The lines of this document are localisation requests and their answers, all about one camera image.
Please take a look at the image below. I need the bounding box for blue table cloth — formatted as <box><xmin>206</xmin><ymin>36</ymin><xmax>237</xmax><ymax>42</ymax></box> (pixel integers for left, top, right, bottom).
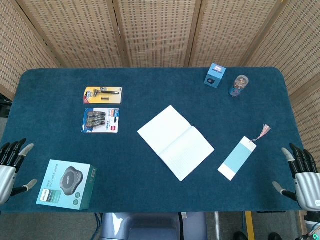
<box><xmin>0</xmin><ymin>66</ymin><xmax>305</xmax><ymax>215</ymax></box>

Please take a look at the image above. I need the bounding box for yellow table leg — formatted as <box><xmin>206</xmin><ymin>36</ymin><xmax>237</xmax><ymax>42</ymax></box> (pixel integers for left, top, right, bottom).
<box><xmin>244</xmin><ymin>211</ymin><xmax>255</xmax><ymax>240</ymax></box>

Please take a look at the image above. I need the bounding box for blue cable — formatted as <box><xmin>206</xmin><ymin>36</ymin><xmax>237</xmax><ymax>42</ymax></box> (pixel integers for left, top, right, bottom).
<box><xmin>93</xmin><ymin>212</ymin><xmax>103</xmax><ymax>240</ymax></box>

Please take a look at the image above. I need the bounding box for cream and teal card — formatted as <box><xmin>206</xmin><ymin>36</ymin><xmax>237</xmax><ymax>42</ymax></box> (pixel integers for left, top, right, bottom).
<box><xmin>217</xmin><ymin>124</ymin><xmax>272</xmax><ymax>181</ymax></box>

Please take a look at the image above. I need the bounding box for woven bamboo screen panel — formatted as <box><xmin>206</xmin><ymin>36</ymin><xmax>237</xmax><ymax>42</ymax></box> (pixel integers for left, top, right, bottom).
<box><xmin>188</xmin><ymin>0</ymin><xmax>286</xmax><ymax>68</ymax></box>
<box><xmin>16</xmin><ymin>0</ymin><xmax>130</xmax><ymax>68</ymax></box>
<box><xmin>0</xmin><ymin>0</ymin><xmax>62</xmax><ymax>101</ymax></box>
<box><xmin>112</xmin><ymin>0</ymin><xmax>203</xmax><ymax>68</ymax></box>
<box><xmin>243</xmin><ymin>0</ymin><xmax>320</xmax><ymax>166</ymax></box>

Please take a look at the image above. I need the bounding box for green conference speaker box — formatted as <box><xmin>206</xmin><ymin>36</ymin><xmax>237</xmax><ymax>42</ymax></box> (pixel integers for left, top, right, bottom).
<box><xmin>35</xmin><ymin>159</ymin><xmax>99</xmax><ymax>211</ymax></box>

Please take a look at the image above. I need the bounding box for yellow razor blister pack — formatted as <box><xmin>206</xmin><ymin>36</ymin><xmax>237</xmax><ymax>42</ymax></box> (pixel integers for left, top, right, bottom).
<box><xmin>82</xmin><ymin>86</ymin><xmax>123</xmax><ymax>105</ymax></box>

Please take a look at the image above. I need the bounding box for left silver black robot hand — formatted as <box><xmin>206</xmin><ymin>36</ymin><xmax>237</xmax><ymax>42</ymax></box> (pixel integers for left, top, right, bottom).
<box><xmin>0</xmin><ymin>138</ymin><xmax>38</xmax><ymax>205</ymax></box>

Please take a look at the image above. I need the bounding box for white table leg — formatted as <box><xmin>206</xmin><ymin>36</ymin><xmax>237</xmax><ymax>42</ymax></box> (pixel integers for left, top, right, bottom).
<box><xmin>214</xmin><ymin>211</ymin><xmax>221</xmax><ymax>240</ymax></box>

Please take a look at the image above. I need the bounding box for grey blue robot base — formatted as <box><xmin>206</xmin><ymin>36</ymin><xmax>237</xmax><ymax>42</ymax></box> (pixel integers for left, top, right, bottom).
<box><xmin>99</xmin><ymin>212</ymin><xmax>208</xmax><ymax>240</ymax></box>

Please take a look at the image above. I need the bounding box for small blue speaker box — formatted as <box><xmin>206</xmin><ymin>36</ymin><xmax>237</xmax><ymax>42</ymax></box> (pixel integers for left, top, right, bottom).
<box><xmin>204</xmin><ymin>62</ymin><xmax>227</xmax><ymax>89</ymax></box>

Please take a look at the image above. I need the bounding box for clear plastic jar blue label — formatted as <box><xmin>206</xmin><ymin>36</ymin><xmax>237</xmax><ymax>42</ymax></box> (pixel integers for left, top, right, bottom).
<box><xmin>228</xmin><ymin>74</ymin><xmax>250</xmax><ymax>98</ymax></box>

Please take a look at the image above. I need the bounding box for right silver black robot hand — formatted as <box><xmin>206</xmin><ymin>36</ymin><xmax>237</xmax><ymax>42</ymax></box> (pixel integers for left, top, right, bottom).
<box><xmin>272</xmin><ymin>142</ymin><xmax>320</xmax><ymax>211</ymax></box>

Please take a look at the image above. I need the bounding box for open white lined notebook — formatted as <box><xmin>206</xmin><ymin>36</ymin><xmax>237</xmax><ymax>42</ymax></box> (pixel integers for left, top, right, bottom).
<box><xmin>136</xmin><ymin>104</ymin><xmax>216</xmax><ymax>183</ymax></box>

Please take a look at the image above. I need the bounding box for black equipment box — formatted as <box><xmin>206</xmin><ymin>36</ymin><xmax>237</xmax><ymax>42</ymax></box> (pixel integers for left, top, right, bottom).
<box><xmin>0</xmin><ymin>92</ymin><xmax>13</xmax><ymax>119</ymax></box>

